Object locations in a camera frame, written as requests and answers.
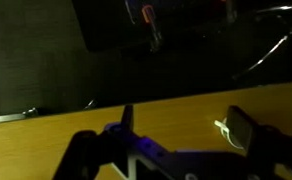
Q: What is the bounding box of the white zip tie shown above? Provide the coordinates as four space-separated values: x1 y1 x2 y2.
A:
214 117 244 150

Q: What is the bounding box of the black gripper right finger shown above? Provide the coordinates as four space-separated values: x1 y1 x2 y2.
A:
225 105 292 180

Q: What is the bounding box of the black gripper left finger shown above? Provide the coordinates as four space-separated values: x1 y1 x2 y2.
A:
52 104 177 180

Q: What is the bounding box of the silver metal bar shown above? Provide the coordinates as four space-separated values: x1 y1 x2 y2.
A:
0 107 39 125

